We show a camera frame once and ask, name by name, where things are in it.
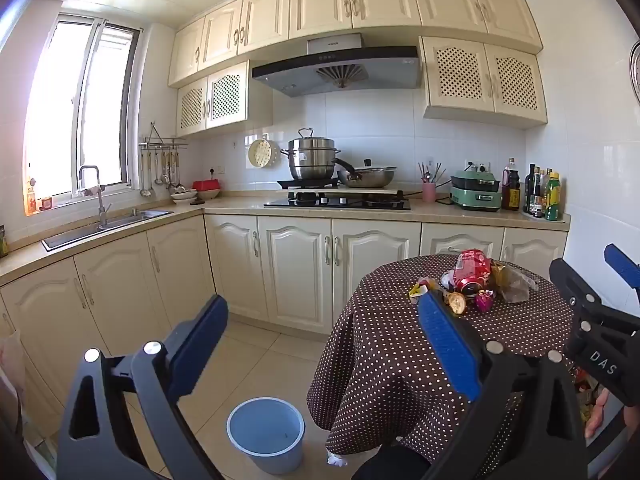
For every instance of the yellow candy wrapper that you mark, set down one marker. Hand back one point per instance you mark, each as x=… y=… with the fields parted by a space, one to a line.
x=417 y=291

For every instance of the cream upper wall cabinets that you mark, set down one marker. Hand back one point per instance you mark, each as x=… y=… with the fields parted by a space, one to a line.
x=320 y=5

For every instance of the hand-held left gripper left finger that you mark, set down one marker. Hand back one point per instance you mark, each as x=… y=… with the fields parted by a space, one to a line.
x=200 y=345

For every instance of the pink utensil holder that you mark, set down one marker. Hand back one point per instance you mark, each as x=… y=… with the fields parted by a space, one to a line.
x=429 y=193

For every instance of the black gas stove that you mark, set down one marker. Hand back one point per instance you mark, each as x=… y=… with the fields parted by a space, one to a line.
x=340 y=202

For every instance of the round wall clock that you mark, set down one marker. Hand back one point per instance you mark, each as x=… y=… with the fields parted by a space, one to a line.
x=636 y=72

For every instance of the gold round foil wrapper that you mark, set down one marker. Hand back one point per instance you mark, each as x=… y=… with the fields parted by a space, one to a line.
x=457 y=302

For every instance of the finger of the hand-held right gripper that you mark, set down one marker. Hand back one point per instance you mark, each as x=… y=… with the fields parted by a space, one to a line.
x=575 y=285
x=622 y=265

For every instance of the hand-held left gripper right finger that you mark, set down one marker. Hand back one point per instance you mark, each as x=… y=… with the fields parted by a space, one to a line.
x=447 y=345

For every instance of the green electric cooker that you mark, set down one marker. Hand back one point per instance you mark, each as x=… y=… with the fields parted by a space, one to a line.
x=475 y=195

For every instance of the brown polka dot tablecloth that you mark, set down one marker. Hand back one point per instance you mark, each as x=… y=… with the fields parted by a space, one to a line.
x=390 y=340

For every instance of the steel wok with lid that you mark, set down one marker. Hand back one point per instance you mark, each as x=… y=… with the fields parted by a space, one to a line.
x=367 y=177

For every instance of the metal wall utensil rack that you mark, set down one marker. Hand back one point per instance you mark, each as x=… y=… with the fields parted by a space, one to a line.
x=162 y=145

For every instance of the large soy sauce bottle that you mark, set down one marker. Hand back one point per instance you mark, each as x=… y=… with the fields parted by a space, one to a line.
x=511 y=190

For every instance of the black range hood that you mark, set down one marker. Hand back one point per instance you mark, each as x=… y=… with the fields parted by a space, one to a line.
x=340 y=67

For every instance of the cream perforated steamer plate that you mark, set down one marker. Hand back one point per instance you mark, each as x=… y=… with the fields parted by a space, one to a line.
x=262 y=154

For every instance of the magenta candy wrapper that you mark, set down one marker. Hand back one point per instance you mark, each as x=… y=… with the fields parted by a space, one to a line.
x=484 y=302

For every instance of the white double wall socket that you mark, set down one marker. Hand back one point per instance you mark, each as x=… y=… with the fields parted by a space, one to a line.
x=477 y=166

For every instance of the stainless steel steamer pot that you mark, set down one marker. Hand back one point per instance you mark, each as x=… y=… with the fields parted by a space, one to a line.
x=310 y=160

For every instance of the metal kitchen faucet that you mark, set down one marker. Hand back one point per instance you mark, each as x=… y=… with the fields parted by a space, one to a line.
x=101 y=210

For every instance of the orange bottle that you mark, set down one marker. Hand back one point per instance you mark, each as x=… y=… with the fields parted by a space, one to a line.
x=33 y=197

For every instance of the dark glass bottle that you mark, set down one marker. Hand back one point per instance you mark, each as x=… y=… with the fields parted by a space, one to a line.
x=539 y=195
x=530 y=190

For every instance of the red box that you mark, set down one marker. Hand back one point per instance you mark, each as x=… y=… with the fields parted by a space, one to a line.
x=206 y=185

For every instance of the stainless steel sink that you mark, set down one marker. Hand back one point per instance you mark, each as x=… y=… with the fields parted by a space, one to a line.
x=75 y=235

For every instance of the wide lattice door cabinet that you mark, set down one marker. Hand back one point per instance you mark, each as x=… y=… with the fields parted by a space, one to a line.
x=482 y=80

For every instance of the orange snack bag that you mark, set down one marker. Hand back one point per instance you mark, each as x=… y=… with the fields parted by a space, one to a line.
x=582 y=385

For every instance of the row of hanging ladles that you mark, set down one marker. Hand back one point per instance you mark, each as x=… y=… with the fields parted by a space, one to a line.
x=160 y=170

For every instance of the person's right hand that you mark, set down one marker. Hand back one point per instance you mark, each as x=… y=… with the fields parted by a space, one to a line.
x=597 y=410

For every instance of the person's black pants leg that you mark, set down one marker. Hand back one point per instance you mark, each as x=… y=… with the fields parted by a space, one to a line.
x=390 y=465

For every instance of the green bottle yellow cap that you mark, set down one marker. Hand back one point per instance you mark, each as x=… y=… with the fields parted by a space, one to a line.
x=552 y=200

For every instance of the sliding window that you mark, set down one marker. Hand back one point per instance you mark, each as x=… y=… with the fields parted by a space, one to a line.
x=107 y=110

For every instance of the blue plastic bucket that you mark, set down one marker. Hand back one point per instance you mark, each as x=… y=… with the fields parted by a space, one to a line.
x=265 y=430

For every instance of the clear snack bag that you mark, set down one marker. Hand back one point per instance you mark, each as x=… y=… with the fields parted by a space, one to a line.
x=512 y=285

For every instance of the cream lower kitchen cabinets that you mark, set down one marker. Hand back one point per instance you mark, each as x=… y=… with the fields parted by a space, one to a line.
x=295 y=270

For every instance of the crushed red soda can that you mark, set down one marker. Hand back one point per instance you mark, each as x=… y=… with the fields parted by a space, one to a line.
x=470 y=265

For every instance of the stacked white bowls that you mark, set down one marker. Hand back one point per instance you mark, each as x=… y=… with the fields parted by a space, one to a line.
x=182 y=196

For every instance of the small lattice door cabinet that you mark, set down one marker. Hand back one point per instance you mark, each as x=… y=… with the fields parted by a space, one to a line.
x=225 y=97

